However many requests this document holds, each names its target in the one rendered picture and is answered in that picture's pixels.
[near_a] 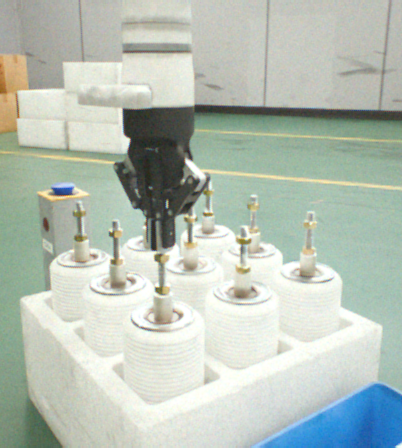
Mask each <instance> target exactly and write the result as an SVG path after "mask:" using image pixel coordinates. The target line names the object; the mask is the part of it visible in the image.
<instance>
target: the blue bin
mask: <svg viewBox="0 0 402 448"><path fill-rule="evenodd" d="M401 442H402V391H400V390H398V389H396V388H394V387H392V386H391V385H389V384H387V383H384V382H380V381H373V382H370V383H368V384H366V385H365V386H363V387H361V388H359V389H357V390H356V391H355V392H353V393H351V394H349V395H347V396H345V397H343V398H342V399H340V400H338V401H336V402H332V403H330V404H329V405H327V406H325V407H323V408H321V409H319V411H317V412H315V413H313V414H311V415H309V416H307V417H306V418H304V419H302V420H300V421H298V422H296V423H295V424H293V425H291V426H289V427H287V428H285V429H284V430H283V431H281V432H279V433H277V434H275V435H273V436H271V437H268V438H266V439H264V440H262V441H260V442H259V443H257V444H255V445H253V446H251V447H249V448H394V447H396V446H397V445H399V444H400V443H401Z"/></svg>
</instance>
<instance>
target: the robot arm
mask: <svg viewBox="0 0 402 448"><path fill-rule="evenodd" d="M121 24H122V25H121V32H122V52H123V54H122V66H121V84H117V85H104V84H80V87H79V88H78V89H77V90H78V104H80V105H90V106H103V107H116V108H122V132H123V135H124V137H127V138H130V141H129V145H128V148H127V155H128V156H127V157H126V158H125V159H124V160H123V161H121V162H116V163H114V170H115V172H116V174H117V176H118V178H119V180H120V182H121V184H122V186H123V188H124V192H125V194H126V196H127V198H128V199H129V201H130V203H131V205H132V207H133V208H134V209H140V210H141V211H143V215H144V216H145V217H146V240H147V243H148V249H149V250H151V251H154V252H155V251H156V252H157V253H159V254H165V253H168V252H170V251H172V250H173V249H174V246H175V244H176V224H175V220H176V218H177V217H178V216H181V215H185V214H188V213H189V212H190V210H191V209H192V207H193V206H194V204H195V203H196V201H197V200H198V199H199V198H200V196H201V195H202V193H203V192H204V190H205V189H206V187H207V186H208V184H209V183H210V181H211V175H210V173H209V172H208V171H204V172H201V171H200V170H198V169H197V168H196V166H195V165H194V164H193V154H192V151H191V148H190V139H191V137H192V136H193V135H194V71H193V65H192V54H190V53H191V52H192V25H191V24H192V21H191V6H190V0H123V1H122V10H121ZM149 187H150V188H149ZM135 190H138V195H139V196H140V197H141V198H139V197H138V195H137V193H136V191H135ZM167 199H168V207H167V208H166V201H167Z"/></svg>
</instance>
